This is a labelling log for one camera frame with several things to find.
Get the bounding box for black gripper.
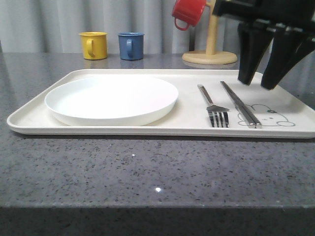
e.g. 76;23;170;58
213;0;315;90

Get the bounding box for silver metal fork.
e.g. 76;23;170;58
197;84;229;128

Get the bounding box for white round plate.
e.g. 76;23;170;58
44;75;179;126

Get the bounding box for wooden mug tree stand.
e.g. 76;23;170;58
182;0;237;65

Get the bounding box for cream rabbit serving tray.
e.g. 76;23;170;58
7;69;315;139

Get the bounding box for red mug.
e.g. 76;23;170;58
172;0;207;31

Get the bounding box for blue mug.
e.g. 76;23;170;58
118;32;145;60

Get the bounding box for yellow mug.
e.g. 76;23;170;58
79;31;108;60

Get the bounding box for grey curtain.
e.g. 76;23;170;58
0;0;315;54

